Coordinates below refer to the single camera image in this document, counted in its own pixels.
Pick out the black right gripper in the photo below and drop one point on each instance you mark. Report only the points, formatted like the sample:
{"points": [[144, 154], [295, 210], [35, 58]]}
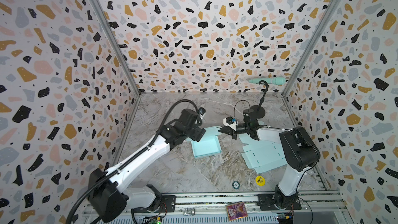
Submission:
{"points": [[233, 129]]}

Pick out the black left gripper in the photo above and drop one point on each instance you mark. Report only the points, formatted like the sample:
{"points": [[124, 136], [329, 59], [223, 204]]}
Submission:
{"points": [[200, 133]]}

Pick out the mint paper box sheet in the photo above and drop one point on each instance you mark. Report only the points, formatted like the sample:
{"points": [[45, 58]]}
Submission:
{"points": [[208, 145]]}

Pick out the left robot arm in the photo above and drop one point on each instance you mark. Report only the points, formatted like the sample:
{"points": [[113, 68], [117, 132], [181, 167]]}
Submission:
{"points": [[112, 195]]}

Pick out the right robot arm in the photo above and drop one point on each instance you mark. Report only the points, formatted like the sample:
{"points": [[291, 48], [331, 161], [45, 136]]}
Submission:
{"points": [[292, 147]]}

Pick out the mint flat box sheets stack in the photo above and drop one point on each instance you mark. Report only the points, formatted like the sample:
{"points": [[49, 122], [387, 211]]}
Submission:
{"points": [[265, 153]]}

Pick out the black round-base stand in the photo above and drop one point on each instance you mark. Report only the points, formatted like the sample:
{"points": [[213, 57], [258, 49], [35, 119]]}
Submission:
{"points": [[258, 110]]}

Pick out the dark round tape roll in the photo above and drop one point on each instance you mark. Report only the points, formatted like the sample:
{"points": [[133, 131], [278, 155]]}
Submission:
{"points": [[235, 185]]}

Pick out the yellow round sticker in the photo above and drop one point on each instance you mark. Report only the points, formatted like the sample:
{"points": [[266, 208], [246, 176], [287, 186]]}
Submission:
{"points": [[260, 181]]}

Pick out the purple snack packet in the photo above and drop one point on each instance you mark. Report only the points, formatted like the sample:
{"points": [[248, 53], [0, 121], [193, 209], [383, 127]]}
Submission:
{"points": [[236, 211]]}

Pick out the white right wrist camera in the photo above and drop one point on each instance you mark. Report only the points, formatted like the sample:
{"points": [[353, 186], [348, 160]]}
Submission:
{"points": [[229, 120]]}

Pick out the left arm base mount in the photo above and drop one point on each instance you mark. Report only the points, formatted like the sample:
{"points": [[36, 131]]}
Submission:
{"points": [[149, 200]]}

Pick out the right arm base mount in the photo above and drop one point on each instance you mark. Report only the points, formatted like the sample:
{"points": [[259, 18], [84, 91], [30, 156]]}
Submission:
{"points": [[275, 202]]}

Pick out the aluminium corner post left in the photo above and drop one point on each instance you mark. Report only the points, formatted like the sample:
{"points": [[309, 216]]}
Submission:
{"points": [[113, 43]]}

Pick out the aluminium corner post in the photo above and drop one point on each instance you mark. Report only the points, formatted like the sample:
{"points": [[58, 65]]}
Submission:
{"points": [[113, 43], [328, 14]]}

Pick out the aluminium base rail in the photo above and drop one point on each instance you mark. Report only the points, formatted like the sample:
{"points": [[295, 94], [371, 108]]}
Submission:
{"points": [[318, 207]]}

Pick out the aluminium corner post right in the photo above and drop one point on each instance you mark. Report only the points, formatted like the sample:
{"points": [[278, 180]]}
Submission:
{"points": [[328, 14]]}

